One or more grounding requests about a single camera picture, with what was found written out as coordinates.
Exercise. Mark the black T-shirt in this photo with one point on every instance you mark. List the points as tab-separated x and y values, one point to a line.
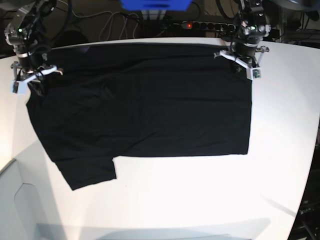
138	100

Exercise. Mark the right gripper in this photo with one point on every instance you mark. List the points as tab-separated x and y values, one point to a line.
31	69

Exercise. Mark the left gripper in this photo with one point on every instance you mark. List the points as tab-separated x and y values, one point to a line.
243	57

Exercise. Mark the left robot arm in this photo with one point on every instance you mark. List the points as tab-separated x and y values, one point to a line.
251	26

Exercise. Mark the black power strip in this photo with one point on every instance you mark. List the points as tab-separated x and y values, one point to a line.
206	26

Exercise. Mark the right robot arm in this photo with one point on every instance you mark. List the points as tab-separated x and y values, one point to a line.
25	33

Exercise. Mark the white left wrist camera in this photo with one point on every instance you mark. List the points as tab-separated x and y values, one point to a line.
253	73

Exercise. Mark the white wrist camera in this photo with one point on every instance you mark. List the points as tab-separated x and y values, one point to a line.
253	73
18	87

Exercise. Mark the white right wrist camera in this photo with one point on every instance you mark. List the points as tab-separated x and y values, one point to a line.
18	87

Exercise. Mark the blue plastic bin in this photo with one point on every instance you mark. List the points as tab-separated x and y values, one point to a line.
170	5

